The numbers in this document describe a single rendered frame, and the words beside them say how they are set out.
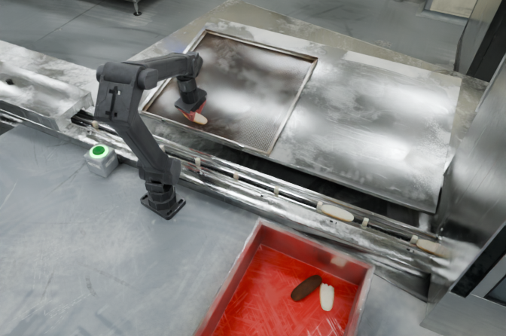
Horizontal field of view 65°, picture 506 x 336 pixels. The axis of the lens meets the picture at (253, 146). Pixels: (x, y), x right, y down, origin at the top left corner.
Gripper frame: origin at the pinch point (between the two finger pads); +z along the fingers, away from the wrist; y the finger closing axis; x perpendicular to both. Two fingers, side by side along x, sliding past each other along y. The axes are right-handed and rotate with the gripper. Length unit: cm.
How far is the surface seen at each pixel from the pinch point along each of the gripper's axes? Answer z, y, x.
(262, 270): 1, 34, 49
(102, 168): -1.5, 33.7, -11.1
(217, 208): 4.0, 23.9, 26.5
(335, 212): 2, 7, 58
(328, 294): 0, 30, 67
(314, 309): 1, 35, 66
